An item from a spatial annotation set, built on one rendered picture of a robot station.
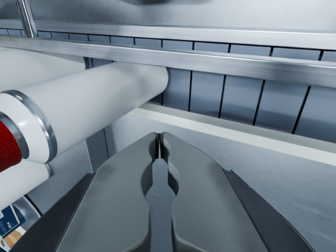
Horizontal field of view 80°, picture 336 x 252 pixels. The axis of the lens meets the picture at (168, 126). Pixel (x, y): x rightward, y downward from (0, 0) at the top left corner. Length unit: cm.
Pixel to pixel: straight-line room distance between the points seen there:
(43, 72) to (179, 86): 16
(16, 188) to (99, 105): 44
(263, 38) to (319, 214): 26
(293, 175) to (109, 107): 26
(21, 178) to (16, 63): 34
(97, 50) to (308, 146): 20
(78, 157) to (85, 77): 32
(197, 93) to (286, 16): 12
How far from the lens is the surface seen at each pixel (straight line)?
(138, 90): 20
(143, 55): 17
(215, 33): 23
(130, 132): 40
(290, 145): 21
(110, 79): 18
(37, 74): 29
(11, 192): 57
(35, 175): 59
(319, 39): 22
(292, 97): 23
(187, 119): 22
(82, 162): 47
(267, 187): 35
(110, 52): 19
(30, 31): 27
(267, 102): 23
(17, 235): 179
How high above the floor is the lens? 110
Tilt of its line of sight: 51 degrees down
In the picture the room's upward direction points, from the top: 133 degrees counter-clockwise
